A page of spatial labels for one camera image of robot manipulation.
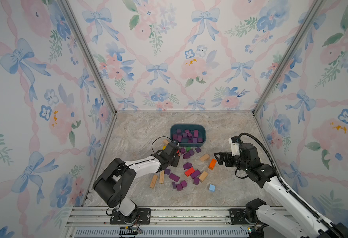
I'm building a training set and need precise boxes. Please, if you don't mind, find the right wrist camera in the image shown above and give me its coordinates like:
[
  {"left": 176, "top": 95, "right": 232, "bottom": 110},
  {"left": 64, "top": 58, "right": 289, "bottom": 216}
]
[{"left": 228, "top": 136, "right": 240, "bottom": 156}]

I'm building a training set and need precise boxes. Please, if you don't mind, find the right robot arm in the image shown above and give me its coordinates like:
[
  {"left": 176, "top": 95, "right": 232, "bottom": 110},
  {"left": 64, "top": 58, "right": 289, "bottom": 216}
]
[{"left": 214, "top": 142, "right": 348, "bottom": 238}]

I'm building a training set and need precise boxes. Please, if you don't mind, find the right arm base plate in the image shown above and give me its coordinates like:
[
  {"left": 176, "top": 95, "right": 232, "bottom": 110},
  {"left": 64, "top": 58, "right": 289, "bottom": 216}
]
[{"left": 228, "top": 208, "right": 254, "bottom": 225}]

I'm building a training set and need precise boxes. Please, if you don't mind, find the natural wood long brick left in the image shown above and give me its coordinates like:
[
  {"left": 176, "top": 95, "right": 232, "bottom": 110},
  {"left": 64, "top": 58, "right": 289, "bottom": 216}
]
[{"left": 149, "top": 175, "right": 158, "bottom": 188}]

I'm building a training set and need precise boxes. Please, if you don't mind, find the orange brick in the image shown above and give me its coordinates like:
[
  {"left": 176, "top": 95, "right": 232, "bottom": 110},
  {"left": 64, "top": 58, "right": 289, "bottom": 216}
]
[{"left": 208, "top": 159, "right": 217, "bottom": 170}]

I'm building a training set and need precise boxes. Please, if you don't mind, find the red rectangular brick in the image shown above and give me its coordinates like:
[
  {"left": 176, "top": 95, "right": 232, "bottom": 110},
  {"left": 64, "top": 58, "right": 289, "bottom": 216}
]
[{"left": 185, "top": 168, "right": 195, "bottom": 177}]

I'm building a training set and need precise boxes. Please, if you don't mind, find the aluminium front rail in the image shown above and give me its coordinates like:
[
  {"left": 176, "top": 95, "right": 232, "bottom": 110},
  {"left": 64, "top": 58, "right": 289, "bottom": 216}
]
[{"left": 63, "top": 206, "right": 321, "bottom": 238}]

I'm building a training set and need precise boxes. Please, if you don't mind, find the teal plastic storage bin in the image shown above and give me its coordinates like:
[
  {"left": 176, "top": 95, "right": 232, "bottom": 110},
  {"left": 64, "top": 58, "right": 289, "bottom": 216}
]
[{"left": 170, "top": 124, "right": 207, "bottom": 147}]

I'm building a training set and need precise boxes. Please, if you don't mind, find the natural wood brick right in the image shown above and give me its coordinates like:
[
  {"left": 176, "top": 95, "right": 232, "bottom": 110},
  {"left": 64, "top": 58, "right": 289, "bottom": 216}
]
[{"left": 200, "top": 154, "right": 210, "bottom": 162}]

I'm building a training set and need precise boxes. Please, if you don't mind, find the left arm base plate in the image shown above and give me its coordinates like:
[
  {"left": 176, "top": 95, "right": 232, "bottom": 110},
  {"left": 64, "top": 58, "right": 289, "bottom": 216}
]
[{"left": 110, "top": 207, "right": 151, "bottom": 225}]

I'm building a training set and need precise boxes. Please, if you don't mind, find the natural wood brick lower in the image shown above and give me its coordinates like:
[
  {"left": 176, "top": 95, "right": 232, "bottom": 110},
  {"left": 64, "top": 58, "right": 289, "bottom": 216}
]
[{"left": 198, "top": 171, "right": 209, "bottom": 182}]

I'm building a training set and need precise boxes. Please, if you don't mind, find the light blue cube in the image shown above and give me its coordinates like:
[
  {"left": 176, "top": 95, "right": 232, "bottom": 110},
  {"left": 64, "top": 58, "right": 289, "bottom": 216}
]
[{"left": 209, "top": 184, "right": 215, "bottom": 192}]

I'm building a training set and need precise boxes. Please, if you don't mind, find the natural wood long brick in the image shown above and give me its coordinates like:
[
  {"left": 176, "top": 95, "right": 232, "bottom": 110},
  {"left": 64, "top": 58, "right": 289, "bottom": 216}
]
[
  {"left": 149, "top": 175, "right": 158, "bottom": 188},
  {"left": 159, "top": 171, "right": 165, "bottom": 183}
]

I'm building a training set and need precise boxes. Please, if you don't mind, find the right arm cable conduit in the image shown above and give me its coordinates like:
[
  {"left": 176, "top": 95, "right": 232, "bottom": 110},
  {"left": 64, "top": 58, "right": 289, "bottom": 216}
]
[{"left": 237, "top": 132, "right": 344, "bottom": 238}]

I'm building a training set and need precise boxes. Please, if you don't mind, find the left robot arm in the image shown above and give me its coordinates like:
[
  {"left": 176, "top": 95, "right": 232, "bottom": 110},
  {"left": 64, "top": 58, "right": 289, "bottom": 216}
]
[{"left": 93, "top": 141, "right": 179, "bottom": 220}]

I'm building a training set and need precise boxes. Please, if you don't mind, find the purple long brick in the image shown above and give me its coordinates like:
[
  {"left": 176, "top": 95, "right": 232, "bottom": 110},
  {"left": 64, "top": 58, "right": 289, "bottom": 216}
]
[
  {"left": 169, "top": 173, "right": 180, "bottom": 182},
  {"left": 183, "top": 162, "right": 193, "bottom": 170}
]

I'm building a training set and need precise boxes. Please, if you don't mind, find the purple brick beside red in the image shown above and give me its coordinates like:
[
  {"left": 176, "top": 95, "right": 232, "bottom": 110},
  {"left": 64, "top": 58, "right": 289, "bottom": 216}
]
[{"left": 190, "top": 170, "right": 201, "bottom": 179}]

